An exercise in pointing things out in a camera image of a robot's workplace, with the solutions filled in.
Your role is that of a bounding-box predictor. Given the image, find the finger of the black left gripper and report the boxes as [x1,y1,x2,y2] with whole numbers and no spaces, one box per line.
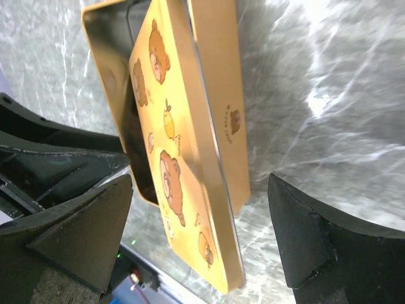
[1,93,129,219]

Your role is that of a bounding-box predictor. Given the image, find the electronics board with led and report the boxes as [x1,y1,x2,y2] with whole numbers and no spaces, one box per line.
[107,240,194,304]

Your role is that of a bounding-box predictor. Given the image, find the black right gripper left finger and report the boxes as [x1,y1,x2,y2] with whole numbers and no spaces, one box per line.
[1,175,133,303]

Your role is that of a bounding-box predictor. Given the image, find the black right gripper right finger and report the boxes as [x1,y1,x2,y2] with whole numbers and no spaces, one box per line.
[268,174,404,303]

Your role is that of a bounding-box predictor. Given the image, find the silver tin lid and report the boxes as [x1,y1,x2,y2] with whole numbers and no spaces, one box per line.
[129,1,244,294]

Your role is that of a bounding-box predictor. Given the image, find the gold metal tin box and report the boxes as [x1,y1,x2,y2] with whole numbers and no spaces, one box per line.
[81,1,251,213]

